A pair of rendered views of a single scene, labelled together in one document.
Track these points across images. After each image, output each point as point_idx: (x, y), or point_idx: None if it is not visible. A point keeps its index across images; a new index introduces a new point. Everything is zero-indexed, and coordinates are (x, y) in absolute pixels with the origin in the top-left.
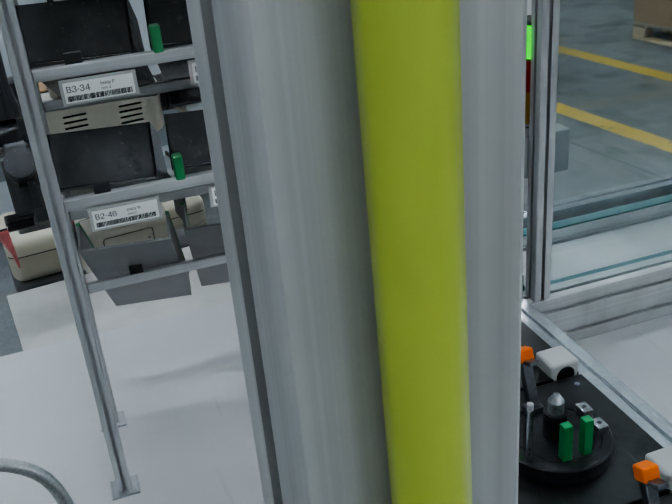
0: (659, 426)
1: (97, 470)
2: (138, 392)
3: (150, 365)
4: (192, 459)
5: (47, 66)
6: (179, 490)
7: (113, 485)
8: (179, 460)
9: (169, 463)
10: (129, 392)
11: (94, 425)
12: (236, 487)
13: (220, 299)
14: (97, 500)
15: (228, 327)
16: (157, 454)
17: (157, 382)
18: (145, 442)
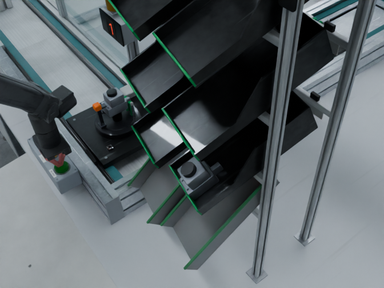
0: None
1: (298, 258)
2: (224, 274)
3: (193, 282)
4: (271, 216)
5: (341, 37)
6: (294, 212)
7: (306, 242)
8: (274, 222)
9: (278, 225)
10: (226, 279)
11: (263, 283)
12: (282, 190)
13: (98, 274)
14: (318, 246)
15: (138, 251)
16: (274, 234)
17: (211, 267)
18: (267, 245)
